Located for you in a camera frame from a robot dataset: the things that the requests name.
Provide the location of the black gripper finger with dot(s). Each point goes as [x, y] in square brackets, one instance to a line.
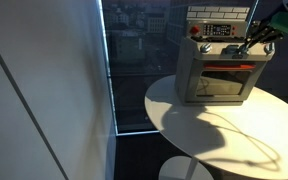
[254, 30]
[265, 37]

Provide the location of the blue grey stove knob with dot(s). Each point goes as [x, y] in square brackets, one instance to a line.
[269, 48]
[230, 50]
[205, 48]
[244, 50]

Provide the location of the white round table base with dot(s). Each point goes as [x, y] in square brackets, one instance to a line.
[170, 170]

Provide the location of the grey toy stove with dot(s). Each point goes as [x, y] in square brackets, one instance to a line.
[190, 73]

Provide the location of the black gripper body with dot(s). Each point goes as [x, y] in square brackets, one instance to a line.
[273, 26]

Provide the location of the white table leg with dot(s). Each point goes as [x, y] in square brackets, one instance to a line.
[192, 168]

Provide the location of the red round stove dial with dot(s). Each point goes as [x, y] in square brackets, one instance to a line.
[194, 30]

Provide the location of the white window frame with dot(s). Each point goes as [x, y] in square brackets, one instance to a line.
[108, 66]

